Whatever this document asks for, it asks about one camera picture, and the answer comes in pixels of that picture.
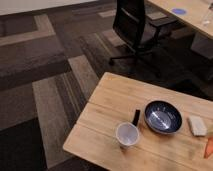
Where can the orange pepper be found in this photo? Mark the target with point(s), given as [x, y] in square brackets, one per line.
[209, 148]

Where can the white sponge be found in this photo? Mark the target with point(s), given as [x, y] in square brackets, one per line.
[197, 126]

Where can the small black rectangular block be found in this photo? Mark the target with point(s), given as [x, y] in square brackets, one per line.
[136, 117]

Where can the white plastic cup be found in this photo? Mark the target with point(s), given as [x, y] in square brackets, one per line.
[127, 134]

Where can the dark blue bowl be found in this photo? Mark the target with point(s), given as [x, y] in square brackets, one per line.
[162, 117]

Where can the black office chair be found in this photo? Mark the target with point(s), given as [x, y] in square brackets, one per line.
[139, 31]

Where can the blue round disc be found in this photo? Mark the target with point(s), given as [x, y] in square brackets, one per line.
[179, 11]

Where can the light wooden background desk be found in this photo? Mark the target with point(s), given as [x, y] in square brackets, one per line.
[195, 11]

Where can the clear glass on desk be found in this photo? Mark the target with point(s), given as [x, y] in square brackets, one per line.
[207, 17]

